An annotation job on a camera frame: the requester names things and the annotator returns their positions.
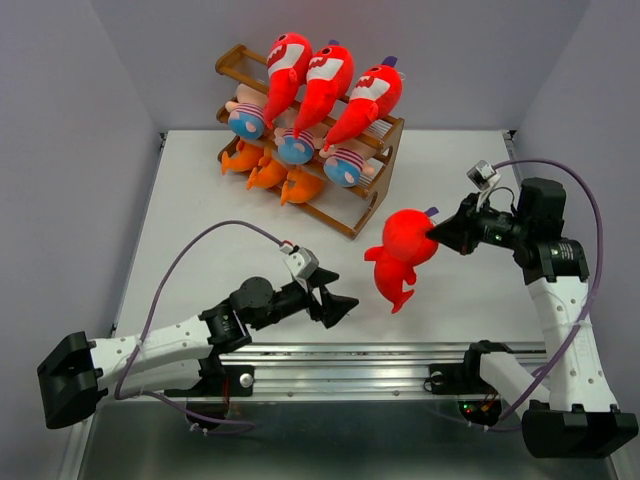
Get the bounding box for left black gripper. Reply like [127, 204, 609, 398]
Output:
[250, 265, 357, 330]

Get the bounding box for brown wooden toy shelf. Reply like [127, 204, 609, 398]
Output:
[215, 44, 404, 239]

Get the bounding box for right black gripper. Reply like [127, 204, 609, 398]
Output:
[425, 191, 531, 255]

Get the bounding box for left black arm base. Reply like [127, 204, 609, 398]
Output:
[164, 356, 255, 398]

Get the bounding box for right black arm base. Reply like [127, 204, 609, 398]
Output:
[423, 340, 513, 395]

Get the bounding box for red shark plush top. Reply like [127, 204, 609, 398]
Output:
[364, 209, 439, 314]

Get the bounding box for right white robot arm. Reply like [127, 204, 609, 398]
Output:
[427, 178, 639, 458]

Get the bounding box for boy doll striped shirt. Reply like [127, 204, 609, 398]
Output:
[319, 140, 376, 188]

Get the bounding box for red shark plush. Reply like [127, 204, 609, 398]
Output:
[322, 56, 404, 152]
[364, 209, 439, 314]
[263, 32, 313, 129]
[293, 40, 355, 138]

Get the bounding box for aluminium mounting rail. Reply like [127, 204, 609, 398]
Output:
[79, 342, 551, 403]

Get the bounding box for orange shark plush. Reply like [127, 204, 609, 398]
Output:
[280, 167, 325, 205]
[246, 149, 289, 190]
[220, 140, 265, 175]

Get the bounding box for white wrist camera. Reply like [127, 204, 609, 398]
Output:
[279, 241, 319, 284]
[466, 160, 501, 191]

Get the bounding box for boy doll blue pants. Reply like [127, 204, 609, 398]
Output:
[274, 109, 329, 166]

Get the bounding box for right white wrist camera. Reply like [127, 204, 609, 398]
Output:
[466, 160, 501, 191]

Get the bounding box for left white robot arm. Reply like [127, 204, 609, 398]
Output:
[37, 277, 359, 429]

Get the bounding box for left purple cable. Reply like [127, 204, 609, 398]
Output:
[112, 219, 294, 435]

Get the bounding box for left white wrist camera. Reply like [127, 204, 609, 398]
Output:
[279, 241, 319, 284]

